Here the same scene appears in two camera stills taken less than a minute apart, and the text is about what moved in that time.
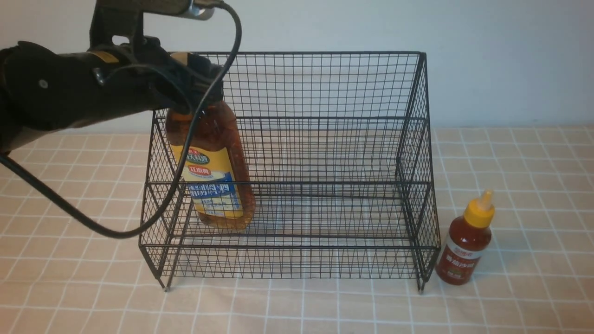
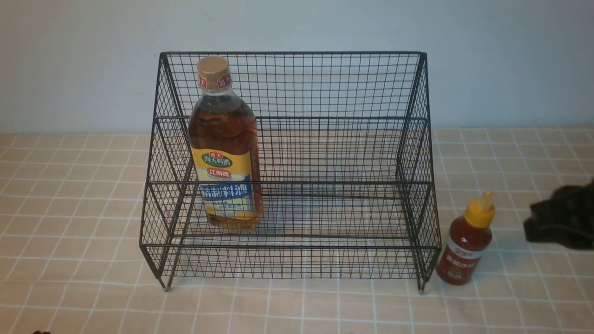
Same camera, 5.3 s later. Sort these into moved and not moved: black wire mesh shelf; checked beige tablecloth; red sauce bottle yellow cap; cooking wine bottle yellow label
Moved: cooking wine bottle yellow label
Not moved: red sauce bottle yellow cap; checked beige tablecloth; black wire mesh shelf
